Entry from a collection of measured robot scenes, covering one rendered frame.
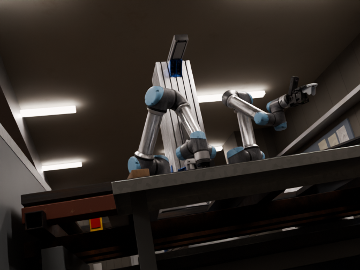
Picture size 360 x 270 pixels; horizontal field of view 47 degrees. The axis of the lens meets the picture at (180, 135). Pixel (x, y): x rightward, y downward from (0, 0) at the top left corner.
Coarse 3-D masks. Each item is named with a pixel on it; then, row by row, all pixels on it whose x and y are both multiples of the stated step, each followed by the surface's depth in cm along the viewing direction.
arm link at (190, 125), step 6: (180, 96) 232; (180, 102) 232; (186, 102) 233; (174, 108) 233; (180, 108) 231; (186, 108) 230; (180, 114) 230; (186, 114) 228; (192, 114) 230; (186, 120) 226; (192, 120) 225; (186, 126) 225; (192, 126) 222; (198, 126) 224; (210, 150) 214; (210, 156) 215
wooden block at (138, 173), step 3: (132, 171) 137; (135, 171) 137; (138, 171) 137; (141, 171) 137; (144, 171) 138; (147, 171) 138; (132, 174) 136; (135, 174) 136; (138, 174) 137; (141, 174) 137; (144, 174) 137; (147, 174) 138; (129, 177) 141; (132, 177) 136; (135, 177) 136
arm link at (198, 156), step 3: (195, 153) 198; (198, 153) 197; (201, 153) 196; (204, 153) 196; (207, 153) 197; (195, 156) 198; (198, 156) 196; (201, 156) 196; (204, 156) 196; (207, 156) 196; (195, 159) 198; (198, 159) 196; (201, 159) 196; (204, 159) 196; (210, 159) 199
